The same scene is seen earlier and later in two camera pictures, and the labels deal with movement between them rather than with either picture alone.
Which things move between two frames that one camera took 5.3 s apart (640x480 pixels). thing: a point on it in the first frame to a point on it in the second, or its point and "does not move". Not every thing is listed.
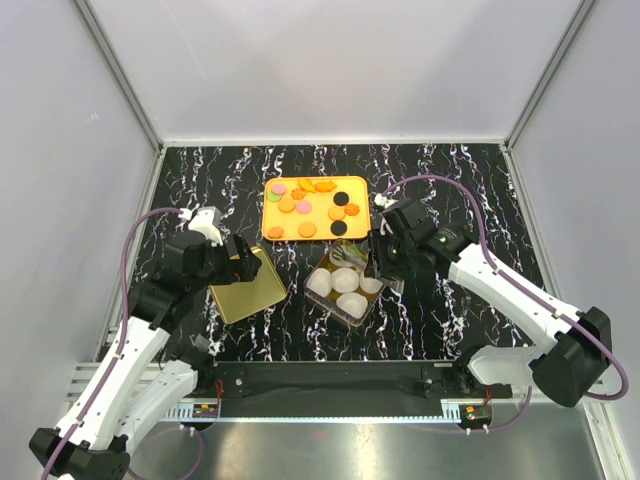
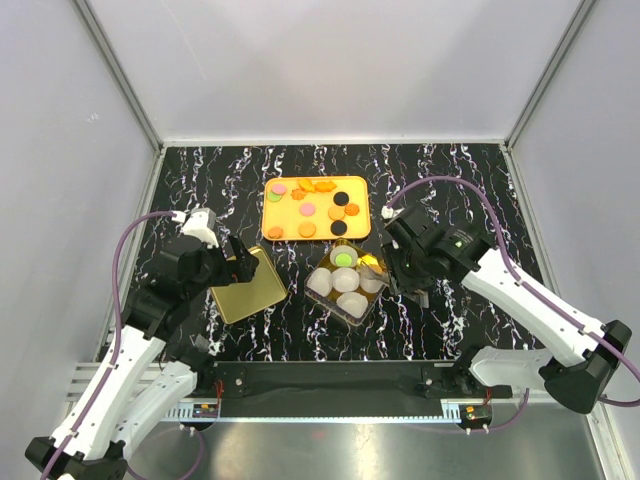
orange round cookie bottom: [307, 229] does not move
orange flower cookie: [351, 209] does not move
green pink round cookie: [354, 251] to [343, 259]
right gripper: [378, 265] to [391, 255]
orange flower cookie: [275, 232] does not move
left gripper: [240, 269] does not move
